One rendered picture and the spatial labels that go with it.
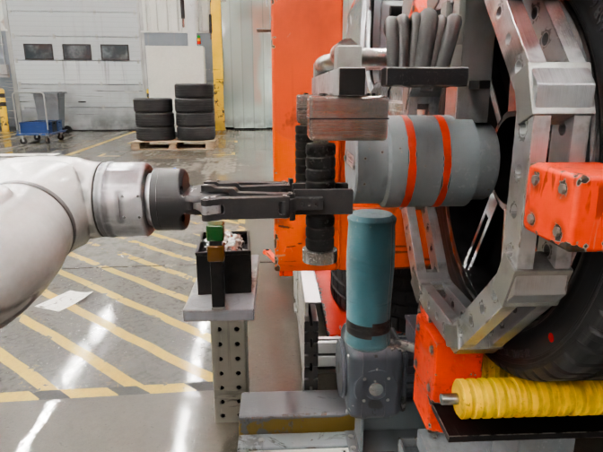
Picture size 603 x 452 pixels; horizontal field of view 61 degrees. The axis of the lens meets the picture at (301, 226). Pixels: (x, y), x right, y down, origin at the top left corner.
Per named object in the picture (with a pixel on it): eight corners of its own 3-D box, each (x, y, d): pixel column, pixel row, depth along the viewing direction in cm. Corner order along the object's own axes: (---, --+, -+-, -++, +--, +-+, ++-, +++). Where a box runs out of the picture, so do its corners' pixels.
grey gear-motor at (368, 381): (518, 473, 121) (535, 339, 112) (341, 480, 119) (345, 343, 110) (487, 425, 138) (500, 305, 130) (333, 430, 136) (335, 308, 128)
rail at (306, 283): (333, 374, 147) (335, 303, 141) (301, 375, 146) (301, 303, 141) (297, 199, 385) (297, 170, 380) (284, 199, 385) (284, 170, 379)
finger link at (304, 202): (279, 195, 60) (279, 201, 57) (322, 195, 60) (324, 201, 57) (279, 208, 60) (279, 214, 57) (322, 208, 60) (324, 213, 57)
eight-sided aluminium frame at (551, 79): (552, 421, 60) (626, -100, 46) (497, 423, 60) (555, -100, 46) (423, 268, 113) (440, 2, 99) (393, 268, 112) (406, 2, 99)
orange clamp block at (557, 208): (589, 227, 54) (650, 252, 46) (518, 228, 54) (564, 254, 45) (599, 160, 53) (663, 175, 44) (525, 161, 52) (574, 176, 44)
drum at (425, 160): (498, 215, 75) (508, 117, 71) (353, 217, 74) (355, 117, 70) (464, 196, 88) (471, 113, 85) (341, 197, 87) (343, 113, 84)
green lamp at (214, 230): (223, 241, 118) (222, 225, 117) (205, 242, 118) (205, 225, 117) (225, 237, 122) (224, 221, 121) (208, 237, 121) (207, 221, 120)
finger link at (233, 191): (203, 183, 61) (199, 185, 60) (295, 186, 59) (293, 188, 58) (205, 215, 62) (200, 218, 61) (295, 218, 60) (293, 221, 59)
